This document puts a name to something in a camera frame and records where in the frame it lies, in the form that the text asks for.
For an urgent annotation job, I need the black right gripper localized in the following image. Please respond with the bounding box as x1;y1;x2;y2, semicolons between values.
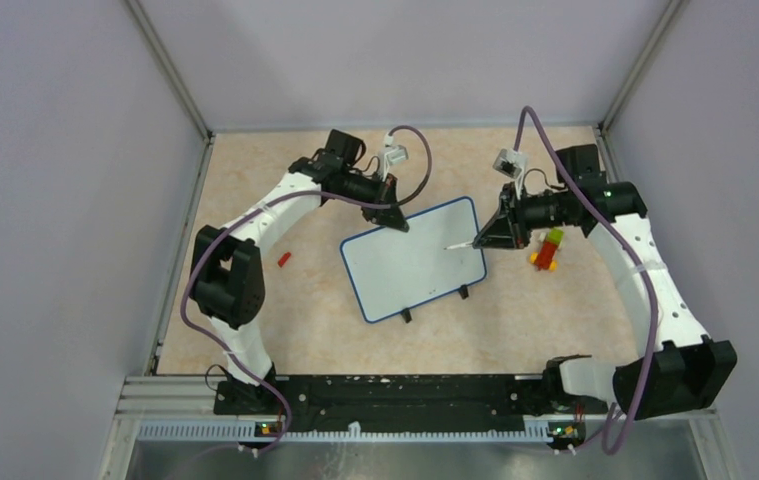
473;181;575;250

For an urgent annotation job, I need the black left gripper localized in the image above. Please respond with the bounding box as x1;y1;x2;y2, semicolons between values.
339;170;409;233

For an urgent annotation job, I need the white marker pen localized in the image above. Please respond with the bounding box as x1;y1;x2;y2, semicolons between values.
444;241;474;250

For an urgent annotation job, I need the blue framed whiteboard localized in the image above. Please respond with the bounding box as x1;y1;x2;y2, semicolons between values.
339;196;488;324

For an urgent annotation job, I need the red marker cap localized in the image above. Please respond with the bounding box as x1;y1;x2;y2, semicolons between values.
277;251;292;268

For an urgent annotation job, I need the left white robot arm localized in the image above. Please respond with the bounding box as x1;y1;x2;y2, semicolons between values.
180;129;427;414

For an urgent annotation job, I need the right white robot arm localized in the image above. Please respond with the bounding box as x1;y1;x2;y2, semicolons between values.
472;144;738;420

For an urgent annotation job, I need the colourful toy block figure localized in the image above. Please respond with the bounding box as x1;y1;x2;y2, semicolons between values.
530;228;564;271

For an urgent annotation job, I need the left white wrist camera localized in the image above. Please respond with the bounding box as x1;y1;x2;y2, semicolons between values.
378;133;409;181

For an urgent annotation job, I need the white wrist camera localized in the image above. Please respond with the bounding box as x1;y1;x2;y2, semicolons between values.
378;133;409;181
492;149;529;197

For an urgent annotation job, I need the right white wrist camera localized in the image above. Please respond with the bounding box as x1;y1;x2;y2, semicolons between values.
492;149;529;197

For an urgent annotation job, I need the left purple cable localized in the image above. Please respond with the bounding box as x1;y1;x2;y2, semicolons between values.
180;125;433;452

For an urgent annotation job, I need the purple cable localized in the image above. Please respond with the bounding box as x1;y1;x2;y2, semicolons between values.
180;125;433;452
513;105;660;456

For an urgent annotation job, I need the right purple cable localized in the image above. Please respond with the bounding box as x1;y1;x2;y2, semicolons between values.
513;105;660;456

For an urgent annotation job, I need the white slotted cable duct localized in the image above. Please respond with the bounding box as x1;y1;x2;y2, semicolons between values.
137;420;552;443

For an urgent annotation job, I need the aluminium frame rail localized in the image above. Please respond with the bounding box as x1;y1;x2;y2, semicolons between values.
100;374;734;479

